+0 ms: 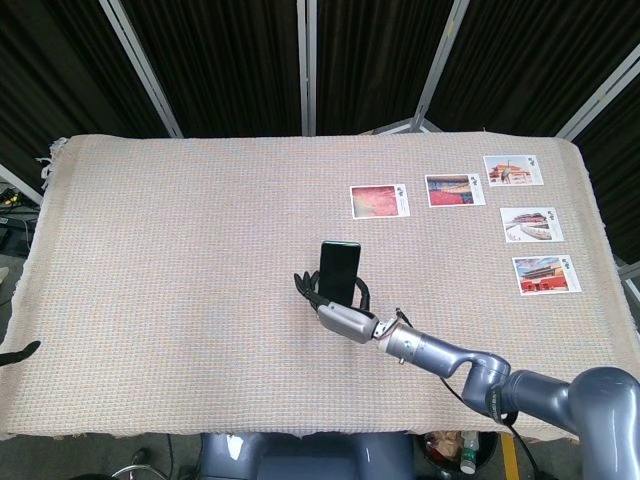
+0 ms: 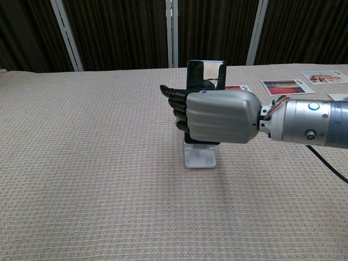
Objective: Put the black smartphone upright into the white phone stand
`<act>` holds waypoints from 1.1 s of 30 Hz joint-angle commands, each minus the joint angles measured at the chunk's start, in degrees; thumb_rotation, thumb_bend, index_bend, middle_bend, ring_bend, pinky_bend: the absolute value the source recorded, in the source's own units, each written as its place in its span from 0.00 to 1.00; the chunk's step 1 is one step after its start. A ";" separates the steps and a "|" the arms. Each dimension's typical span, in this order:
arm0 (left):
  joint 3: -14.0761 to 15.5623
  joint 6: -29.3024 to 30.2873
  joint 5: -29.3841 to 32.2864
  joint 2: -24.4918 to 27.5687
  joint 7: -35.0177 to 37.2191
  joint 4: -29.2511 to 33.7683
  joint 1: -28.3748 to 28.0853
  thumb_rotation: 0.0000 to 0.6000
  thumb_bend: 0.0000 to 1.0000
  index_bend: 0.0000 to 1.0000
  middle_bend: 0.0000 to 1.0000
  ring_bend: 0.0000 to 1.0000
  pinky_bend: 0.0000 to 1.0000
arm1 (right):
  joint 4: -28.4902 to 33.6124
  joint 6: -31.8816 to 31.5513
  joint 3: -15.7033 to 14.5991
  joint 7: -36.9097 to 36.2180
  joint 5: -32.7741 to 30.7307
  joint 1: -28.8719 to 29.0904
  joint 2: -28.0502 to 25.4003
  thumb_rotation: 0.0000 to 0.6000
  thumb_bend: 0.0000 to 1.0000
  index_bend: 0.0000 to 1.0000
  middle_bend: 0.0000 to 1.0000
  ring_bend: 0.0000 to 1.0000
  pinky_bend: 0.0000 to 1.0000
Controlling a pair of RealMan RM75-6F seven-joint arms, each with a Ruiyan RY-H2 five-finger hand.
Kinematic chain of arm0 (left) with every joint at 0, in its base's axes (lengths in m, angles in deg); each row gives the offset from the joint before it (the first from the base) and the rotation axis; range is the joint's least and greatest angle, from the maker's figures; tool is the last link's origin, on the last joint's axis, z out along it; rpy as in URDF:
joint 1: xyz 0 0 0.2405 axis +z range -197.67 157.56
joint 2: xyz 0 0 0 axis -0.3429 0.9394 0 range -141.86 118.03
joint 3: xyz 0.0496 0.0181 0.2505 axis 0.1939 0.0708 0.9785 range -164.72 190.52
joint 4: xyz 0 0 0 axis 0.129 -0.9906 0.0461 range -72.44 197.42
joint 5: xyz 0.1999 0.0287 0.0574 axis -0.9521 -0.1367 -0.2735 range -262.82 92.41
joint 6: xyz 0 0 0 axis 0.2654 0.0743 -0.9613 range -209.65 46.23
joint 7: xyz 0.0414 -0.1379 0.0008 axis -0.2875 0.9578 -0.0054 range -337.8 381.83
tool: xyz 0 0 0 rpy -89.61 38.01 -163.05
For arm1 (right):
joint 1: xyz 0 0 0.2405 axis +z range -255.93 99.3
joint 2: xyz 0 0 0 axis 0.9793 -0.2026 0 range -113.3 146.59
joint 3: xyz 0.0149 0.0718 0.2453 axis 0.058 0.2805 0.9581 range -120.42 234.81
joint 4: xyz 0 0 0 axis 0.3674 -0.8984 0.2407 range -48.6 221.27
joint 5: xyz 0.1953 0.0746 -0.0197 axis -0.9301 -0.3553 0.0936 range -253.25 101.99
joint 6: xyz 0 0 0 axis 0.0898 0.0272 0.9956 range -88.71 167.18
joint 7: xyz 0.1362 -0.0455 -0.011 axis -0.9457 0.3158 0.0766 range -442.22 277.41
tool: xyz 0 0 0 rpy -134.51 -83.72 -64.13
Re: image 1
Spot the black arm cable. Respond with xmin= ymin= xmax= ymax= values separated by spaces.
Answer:
xmin=438 ymin=375 xmax=544 ymax=480

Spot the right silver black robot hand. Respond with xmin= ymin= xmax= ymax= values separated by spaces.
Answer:
xmin=293 ymin=269 xmax=380 ymax=345

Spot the black stool base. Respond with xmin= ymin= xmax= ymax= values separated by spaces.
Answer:
xmin=110 ymin=446 xmax=167 ymax=480

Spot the palace and crane photo card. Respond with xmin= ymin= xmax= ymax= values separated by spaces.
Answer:
xmin=482 ymin=155 xmax=544 ymax=189

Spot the red gate tower photo card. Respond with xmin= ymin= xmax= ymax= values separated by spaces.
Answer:
xmin=511 ymin=255 xmax=583 ymax=297

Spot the grey robot torso base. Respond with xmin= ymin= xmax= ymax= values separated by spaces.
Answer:
xmin=199 ymin=431 xmax=417 ymax=480

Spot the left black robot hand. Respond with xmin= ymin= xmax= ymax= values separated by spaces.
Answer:
xmin=0 ymin=340 xmax=43 ymax=368

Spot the white partition post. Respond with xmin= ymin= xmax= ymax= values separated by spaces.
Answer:
xmin=553 ymin=63 xmax=640 ymax=142
xmin=98 ymin=0 xmax=184 ymax=139
xmin=411 ymin=0 xmax=472 ymax=134
xmin=296 ymin=0 xmax=319 ymax=136

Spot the beige woven tablecloth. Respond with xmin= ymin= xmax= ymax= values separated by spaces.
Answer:
xmin=0 ymin=130 xmax=640 ymax=444

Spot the red roofs photo card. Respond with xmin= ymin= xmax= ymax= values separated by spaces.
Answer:
xmin=424 ymin=173 xmax=487 ymax=208

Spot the black trash bin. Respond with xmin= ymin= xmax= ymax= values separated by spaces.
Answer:
xmin=423 ymin=429 xmax=502 ymax=476

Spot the clear plastic bottle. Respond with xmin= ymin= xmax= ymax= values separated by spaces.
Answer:
xmin=458 ymin=431 xmax=480 ymax=476

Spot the black smartphone with teal edge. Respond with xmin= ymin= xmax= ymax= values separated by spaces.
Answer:
xmin=318 ymin=240 xmax=362 ymax=307

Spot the black fabric partition panel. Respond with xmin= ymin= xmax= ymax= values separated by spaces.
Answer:
xmin=0 ymin=0 xmax=171 ymax=189
xmin=315 ymin=0 xmax=459 ymax=135
xmin=117 ymin=0 xmax=306 ymax=138
xmin=424 ymin=0 xmax=640 ymax=139

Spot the red wall photo card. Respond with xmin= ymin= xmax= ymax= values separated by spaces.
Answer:
xmin=349 ymin=184 xmax=413 ymax=221

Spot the white marble palace photo card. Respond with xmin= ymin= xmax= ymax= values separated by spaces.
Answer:
xmin=500 ymin=206 xmax=565 ymax=244

